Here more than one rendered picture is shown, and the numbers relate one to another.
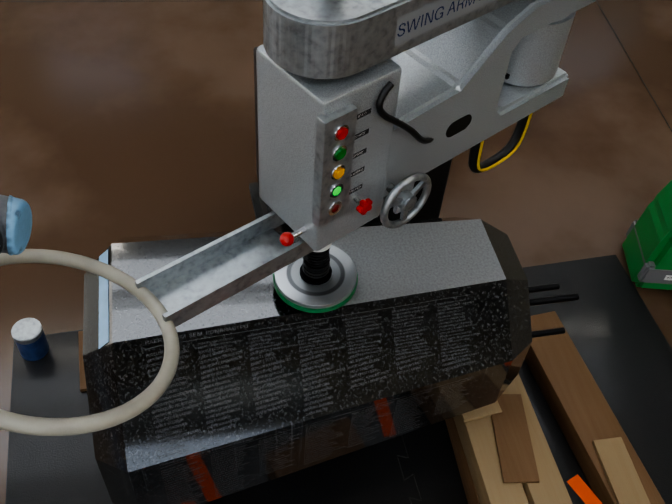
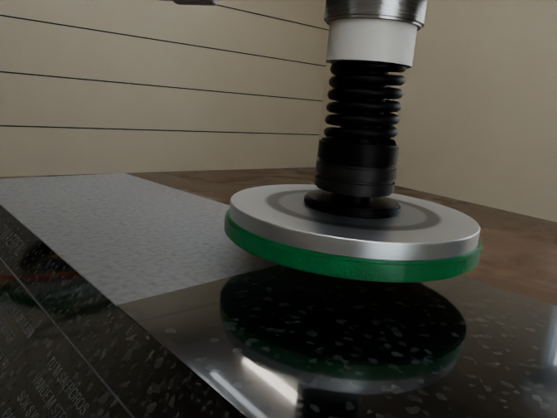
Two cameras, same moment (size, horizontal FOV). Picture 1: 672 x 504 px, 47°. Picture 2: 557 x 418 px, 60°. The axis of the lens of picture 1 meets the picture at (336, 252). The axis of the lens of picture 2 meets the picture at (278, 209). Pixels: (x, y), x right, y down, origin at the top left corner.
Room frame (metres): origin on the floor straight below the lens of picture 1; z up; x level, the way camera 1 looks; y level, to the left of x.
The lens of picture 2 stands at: (1.54, 0.37, 0.95)
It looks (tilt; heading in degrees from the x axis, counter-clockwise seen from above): 13 degrees down; 239
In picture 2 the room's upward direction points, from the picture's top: 5 degrees clockwise
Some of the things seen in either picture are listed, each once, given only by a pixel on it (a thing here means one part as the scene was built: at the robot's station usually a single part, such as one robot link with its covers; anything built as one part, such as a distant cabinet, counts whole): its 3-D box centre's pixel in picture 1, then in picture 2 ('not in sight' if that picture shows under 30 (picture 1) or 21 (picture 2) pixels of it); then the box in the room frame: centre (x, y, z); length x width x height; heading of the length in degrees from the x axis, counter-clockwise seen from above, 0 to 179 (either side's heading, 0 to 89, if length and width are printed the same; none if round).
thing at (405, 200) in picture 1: (395, 192); not in sight; (1.27, -0.12, 1.18); 0.15 x 0.10 x 0.15; 133
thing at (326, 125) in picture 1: (333, 168); not in sight; (1.14, 0.02, 1.35); 0.08 x 0.03 x 0.28; 133
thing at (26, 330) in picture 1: (30, 339); not in sight; (1.50, 1.04, 0.08); 0.10 x 0.10 x 0.13
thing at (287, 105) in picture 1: (351, 129); not in sight; (1.33, -0.01, 1.30); 0.36 x 0.22 x 0.45; 133
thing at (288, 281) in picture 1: (315, 274); (350, 213); (1.27, 0.05, 0.85); 0.21 x 0.21 x 0.01
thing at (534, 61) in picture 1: (527, 34); not in sight; (1.73, -0.43, 1.32); 0.19 x 0.19 x 0.20
